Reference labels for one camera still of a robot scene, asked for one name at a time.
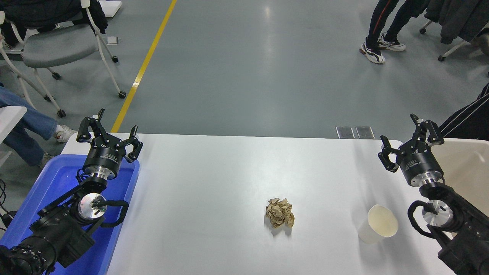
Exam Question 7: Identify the blue plastic tray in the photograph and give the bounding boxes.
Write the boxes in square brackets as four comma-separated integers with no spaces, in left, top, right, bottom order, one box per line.
[0,154,140,275]

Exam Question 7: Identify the person in striped black trousers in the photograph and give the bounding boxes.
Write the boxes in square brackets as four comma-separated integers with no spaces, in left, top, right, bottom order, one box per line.
[439,82,489,141]

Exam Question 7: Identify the seated person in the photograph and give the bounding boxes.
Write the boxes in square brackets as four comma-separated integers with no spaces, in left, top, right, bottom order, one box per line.
[0,86,78,168]

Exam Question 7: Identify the person in white sneakers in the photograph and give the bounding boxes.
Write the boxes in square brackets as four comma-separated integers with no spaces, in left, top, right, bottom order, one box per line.
[359,0,430,64]

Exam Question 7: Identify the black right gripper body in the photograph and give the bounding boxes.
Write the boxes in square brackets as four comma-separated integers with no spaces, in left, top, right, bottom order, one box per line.
[397,142,444,181]

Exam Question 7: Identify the large pale bin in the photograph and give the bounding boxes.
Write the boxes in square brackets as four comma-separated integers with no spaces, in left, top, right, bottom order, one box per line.
[432,138,489,216]

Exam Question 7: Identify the dark grey coat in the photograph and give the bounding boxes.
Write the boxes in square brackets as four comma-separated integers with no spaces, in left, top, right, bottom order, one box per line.
[424,0,489,45]

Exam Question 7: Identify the white flat board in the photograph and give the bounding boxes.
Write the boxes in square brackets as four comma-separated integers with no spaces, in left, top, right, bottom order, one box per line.
[97,0,123,18]

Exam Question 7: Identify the chair with castor wheels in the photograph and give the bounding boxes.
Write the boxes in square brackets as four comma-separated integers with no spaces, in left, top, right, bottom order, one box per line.
[419,19,489,61]

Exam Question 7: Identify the grey chair white frame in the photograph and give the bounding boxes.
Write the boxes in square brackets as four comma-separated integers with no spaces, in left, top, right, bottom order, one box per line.
[0,0,126,118]

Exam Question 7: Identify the black jacket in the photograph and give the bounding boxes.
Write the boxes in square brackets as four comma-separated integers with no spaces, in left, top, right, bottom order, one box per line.
[0,0,108,46]

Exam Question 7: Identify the crumpled tan paper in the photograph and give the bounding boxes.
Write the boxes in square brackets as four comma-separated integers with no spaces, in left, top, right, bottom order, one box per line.
[265,198,295,228]

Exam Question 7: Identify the white side table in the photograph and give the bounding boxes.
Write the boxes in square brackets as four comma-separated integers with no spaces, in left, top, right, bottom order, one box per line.
[0,106,28,168]

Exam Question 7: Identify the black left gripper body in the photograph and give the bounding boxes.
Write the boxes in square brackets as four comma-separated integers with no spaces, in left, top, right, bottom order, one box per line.
[83,138,127,173]

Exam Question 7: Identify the white paper cup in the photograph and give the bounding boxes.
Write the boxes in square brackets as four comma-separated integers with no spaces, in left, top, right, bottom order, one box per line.
[358,204,399,244]

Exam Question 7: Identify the black floor cable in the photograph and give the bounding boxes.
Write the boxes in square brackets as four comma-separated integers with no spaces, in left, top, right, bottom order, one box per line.
[0,179,16,230]

